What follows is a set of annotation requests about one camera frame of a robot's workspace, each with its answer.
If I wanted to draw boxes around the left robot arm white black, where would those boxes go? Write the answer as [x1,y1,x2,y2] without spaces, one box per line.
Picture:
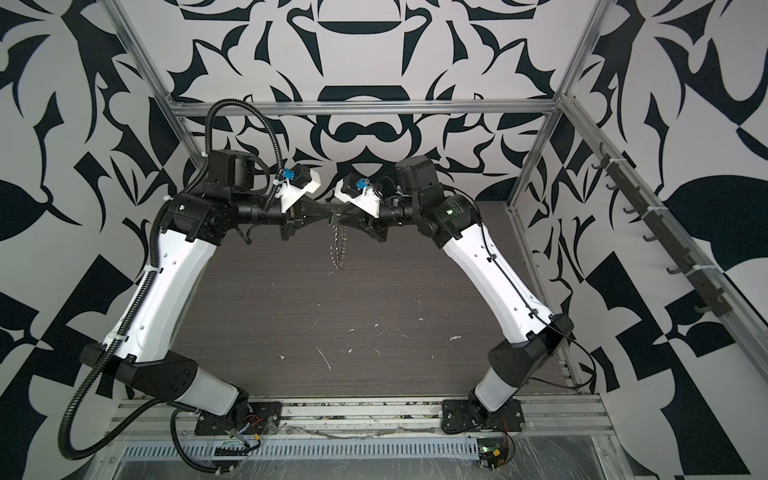
[80,150,329,417]

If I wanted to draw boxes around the grey wall hook rack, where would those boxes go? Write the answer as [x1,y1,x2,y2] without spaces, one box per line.
[593,142,734,317]

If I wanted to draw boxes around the black corrugated cable conduit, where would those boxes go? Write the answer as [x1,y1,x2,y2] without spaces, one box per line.
[56,98,284,475]

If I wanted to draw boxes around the white slotted cable duct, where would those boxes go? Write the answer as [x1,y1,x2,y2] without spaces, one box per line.
[119,437,481,462]

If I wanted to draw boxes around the aluminium front rail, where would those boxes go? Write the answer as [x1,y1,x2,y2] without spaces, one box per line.
[104,394,616,442]

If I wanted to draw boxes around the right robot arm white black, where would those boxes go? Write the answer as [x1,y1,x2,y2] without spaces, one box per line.
[334,156,573,434]

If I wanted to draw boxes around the small electronics board green led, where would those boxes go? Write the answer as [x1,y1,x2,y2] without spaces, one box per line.
[479,438,516,471]

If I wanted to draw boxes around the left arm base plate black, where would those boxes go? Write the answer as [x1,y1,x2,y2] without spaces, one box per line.
[194,401,283,436]

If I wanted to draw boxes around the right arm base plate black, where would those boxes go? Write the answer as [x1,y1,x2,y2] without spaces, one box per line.
[440,399,525,435]

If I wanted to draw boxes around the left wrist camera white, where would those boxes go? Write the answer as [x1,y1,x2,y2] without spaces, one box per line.
[276,164,321,213]

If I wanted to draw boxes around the silver round key organiser ring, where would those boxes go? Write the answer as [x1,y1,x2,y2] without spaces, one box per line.
[328,217,350,271]

